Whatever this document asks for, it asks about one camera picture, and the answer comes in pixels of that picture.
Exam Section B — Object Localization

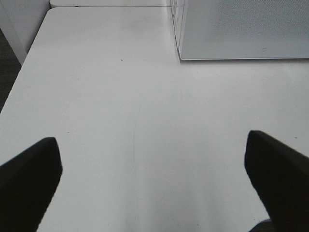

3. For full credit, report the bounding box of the white microwave oven body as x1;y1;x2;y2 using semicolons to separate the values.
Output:
167;0;187;59

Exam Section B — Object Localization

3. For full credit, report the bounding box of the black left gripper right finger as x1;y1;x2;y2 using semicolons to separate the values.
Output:
244;130;309;232

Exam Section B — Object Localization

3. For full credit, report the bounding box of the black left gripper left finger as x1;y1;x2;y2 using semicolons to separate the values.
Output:
0;137;63;232

